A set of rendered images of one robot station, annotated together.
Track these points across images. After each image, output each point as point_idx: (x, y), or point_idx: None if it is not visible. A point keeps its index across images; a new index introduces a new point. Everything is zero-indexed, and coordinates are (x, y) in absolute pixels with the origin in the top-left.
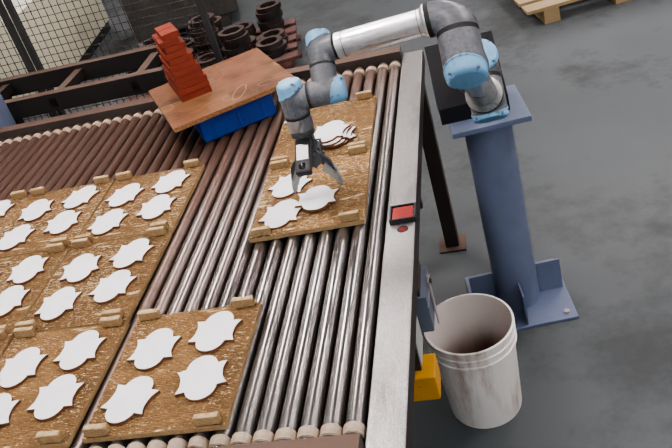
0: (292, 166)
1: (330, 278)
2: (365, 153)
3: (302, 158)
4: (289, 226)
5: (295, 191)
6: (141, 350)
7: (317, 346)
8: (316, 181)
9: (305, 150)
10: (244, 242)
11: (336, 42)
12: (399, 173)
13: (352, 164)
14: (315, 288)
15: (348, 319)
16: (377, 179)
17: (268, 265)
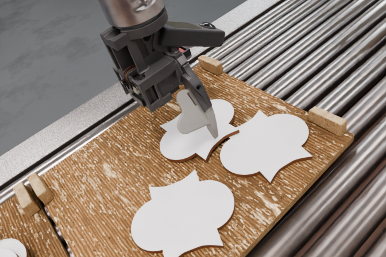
0: (199, 79)
1: (299, 28)
2: (45, 178)
3: (194, 26)
4: (276, 112)
5: (217, 127)
6: None
7: None
8: (150, 181)
9: (176, 23)
10: (361, 152)
11: None
12: (88, 117)
13: (83, 170)
14: (322, 25)
15: None
16: (108, 127)
17: (351, 80)
